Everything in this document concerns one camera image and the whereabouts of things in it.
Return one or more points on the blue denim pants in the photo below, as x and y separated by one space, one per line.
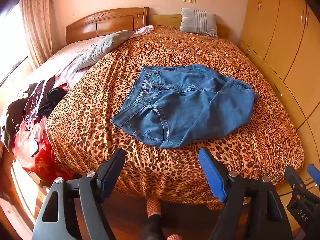
187 105

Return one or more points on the grey striped pillow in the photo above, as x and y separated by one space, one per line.
198 22

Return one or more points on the person's polka dot slipper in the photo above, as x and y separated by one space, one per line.
153 206
174 237

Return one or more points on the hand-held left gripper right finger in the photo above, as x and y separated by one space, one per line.
212 173

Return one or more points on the patterned pink curtain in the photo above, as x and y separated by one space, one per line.
37 25

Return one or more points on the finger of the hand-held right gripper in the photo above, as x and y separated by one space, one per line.
294 180
313 171

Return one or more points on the dark red garment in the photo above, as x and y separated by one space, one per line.
35 100

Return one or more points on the dark fluffy garment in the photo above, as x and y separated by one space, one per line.
11 120

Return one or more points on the person's leg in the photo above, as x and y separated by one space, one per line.
152 227

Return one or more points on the plain grey pillow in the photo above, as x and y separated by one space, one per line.
105 46

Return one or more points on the pink bedsheet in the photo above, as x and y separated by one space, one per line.
67 55

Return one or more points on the carved wooden headboard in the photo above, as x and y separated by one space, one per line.
107 21

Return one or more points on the plain light wooden headboard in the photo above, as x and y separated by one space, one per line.
165 20

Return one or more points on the leopard print blanket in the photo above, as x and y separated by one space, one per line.
107 122

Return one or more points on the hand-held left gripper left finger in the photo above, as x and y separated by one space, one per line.
110 173

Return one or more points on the window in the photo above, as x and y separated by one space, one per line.
12 45

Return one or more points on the black garment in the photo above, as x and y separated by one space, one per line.
53 97

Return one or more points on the light wooden wardrobe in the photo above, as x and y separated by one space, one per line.
282 37

